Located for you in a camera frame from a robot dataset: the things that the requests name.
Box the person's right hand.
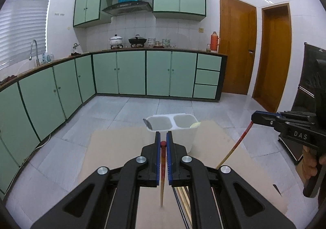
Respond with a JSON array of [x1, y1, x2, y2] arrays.
[[295, 146, 326, 181]]

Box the orange thermos flask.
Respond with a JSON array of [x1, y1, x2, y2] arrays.
[[210, 31, 220, 53]]

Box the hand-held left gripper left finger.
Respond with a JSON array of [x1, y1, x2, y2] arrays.
[[30, 131, 161, 229]]

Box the black shelf cabinet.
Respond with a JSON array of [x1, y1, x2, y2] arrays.
[[278, 42, 326, 166]]

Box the red-tipped bamboo chopstick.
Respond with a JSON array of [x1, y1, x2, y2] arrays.
[[160, 142, 167, 206]]

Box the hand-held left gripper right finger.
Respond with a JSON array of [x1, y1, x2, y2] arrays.
[[166, 131, 297, 229]]

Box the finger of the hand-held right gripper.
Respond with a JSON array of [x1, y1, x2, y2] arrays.
[[251, 111, 287, 133]]

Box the metal sink faucet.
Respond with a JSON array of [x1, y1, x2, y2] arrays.
[[29, 40, 40, 66]]

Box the green base cabinets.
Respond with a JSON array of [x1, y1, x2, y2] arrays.
[[0, 49, 228, 199]]

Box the plain wooden door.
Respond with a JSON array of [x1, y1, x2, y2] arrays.
[[252, 3, 292, 113]]

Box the white double utensil holder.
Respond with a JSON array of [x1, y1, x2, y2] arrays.
[[144, 114, 202, 153]]

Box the white window blinds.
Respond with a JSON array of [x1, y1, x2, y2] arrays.
[[0, 0, 55, 66]]

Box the black wok with lid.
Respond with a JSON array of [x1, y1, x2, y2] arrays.
[[128, 35, 148, 45]]

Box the red striped chopstick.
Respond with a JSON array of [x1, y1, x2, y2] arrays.
[[216, 121, 254, 169]]

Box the wooden door with handle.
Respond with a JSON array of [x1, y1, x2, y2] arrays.
[[219, 0, 257, 95]]

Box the black range hood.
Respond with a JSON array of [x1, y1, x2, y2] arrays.
[[102, 1, 152, 17]]

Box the white cooking pot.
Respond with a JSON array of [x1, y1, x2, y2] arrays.
[[109, 35, 124, 47]]

